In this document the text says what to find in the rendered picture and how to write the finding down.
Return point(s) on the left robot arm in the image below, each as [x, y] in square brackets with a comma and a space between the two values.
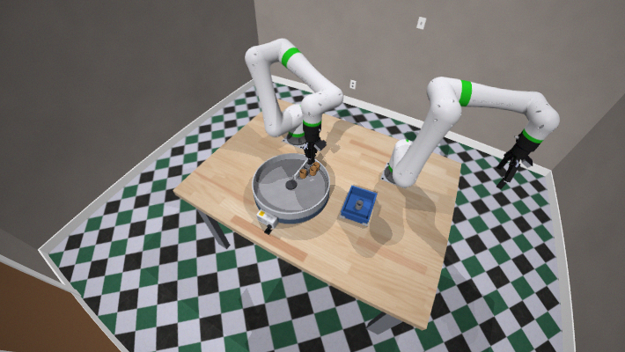
[445, 111]

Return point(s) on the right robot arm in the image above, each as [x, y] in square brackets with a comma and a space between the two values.
[293, 120]

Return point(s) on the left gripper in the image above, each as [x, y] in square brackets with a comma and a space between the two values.
[514, 158]

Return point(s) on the blue open crate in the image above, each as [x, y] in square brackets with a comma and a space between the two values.
[362, 215]

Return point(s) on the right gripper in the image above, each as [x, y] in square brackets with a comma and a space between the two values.
[309, 148]

